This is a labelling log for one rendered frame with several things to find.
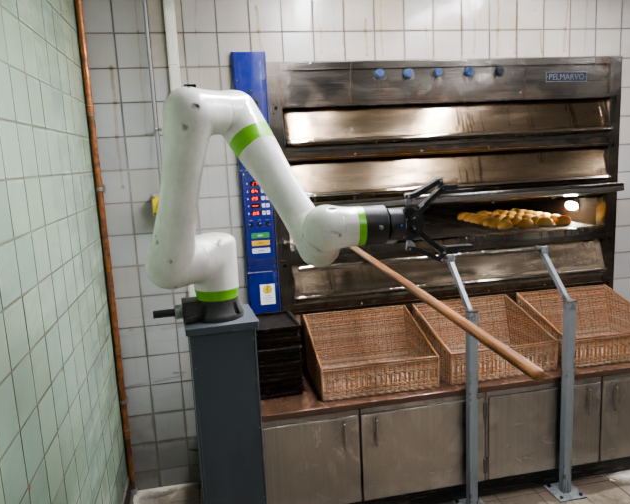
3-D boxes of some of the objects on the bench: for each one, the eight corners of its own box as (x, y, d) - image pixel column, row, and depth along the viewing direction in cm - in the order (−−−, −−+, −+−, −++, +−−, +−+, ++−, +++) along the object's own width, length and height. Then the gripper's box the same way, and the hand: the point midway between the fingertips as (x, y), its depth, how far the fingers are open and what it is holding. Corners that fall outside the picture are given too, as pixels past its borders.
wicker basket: (303, 364, 297) (300, 313, 293) (406, 353, 307) (405, 303, 302) (320, 403, 250) (317, 343, 246) (441, 388, 260) (441, 330, 255)
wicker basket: (513, 339, 320) (513, 291, 315) (603, 329, 329) (605, 283, 324) (565, 370, 273) (566, 315, 268) (668, 358, 282) (672, 304, 277)
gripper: (379, 170, 136) (464, 166, 139) (382, 272, 140) (464, 265, 144) (389, 171, 129) (478, 166, 132) (392, 278, 133) (478, 271, 136)
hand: (466, 218), depth 138 cm, fingers open, 13 cm apart
